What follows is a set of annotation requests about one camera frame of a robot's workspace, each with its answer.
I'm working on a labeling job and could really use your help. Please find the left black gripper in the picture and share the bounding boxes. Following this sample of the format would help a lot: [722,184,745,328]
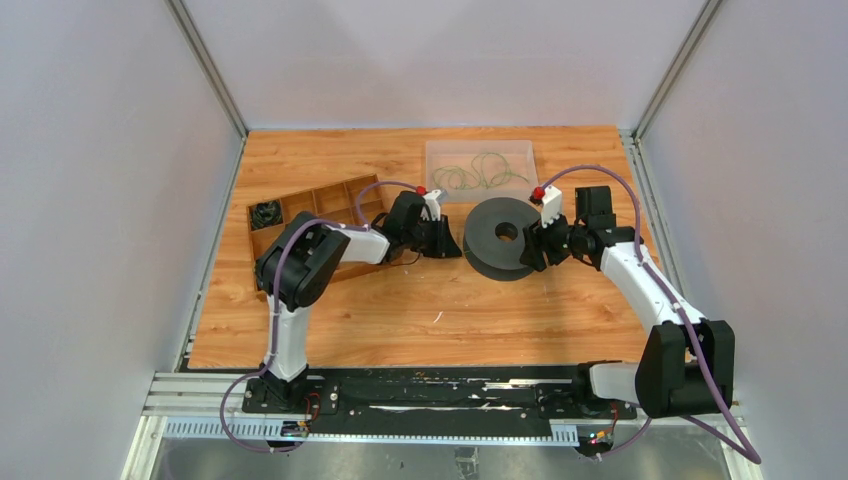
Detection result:
[403,215,463,259]

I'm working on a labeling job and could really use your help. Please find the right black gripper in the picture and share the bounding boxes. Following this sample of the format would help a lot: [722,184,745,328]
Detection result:
[520,207,586,272]

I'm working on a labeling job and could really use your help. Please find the dark grey spool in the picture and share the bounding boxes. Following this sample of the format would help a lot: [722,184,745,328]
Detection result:
[463,197,539,282]

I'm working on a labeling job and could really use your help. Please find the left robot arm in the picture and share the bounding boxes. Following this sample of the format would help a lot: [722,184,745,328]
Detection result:
[254,188,462,413]

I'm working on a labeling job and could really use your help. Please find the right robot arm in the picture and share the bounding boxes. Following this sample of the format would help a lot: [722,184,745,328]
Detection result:
[520,185,735,418]

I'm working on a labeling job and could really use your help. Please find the translucent plastic bin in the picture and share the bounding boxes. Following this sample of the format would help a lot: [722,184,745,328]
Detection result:
[425,140,539,204]

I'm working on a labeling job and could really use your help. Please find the wooden compartment tray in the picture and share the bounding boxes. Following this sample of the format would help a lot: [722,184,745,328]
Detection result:
[246,174,390,283]

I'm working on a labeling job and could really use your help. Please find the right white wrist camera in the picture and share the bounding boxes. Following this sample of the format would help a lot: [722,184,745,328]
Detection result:
[529,184,563,228]

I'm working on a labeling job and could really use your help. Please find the green wires in bin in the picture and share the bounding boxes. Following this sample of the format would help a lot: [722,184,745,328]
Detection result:
[430,152,531,192]

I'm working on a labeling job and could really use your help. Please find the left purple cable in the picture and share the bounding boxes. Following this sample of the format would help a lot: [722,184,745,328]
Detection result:
[219,180,429,455]

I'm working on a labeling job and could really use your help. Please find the purple cable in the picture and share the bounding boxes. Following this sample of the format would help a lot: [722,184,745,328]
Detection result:
[531,164,763,465]
[219,180,429,455]

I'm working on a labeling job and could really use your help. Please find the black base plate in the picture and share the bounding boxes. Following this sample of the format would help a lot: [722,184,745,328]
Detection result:
[240,365,637,441]

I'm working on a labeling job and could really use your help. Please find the dark multicolour wire coil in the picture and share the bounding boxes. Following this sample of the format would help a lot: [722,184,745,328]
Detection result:
[250,199,285,231]

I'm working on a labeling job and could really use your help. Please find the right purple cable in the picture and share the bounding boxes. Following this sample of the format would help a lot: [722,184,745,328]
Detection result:
[531,164,763,465]

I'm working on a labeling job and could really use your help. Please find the aluminium frame rail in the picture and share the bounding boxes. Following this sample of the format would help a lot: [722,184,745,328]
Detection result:
[122,366,761,479]

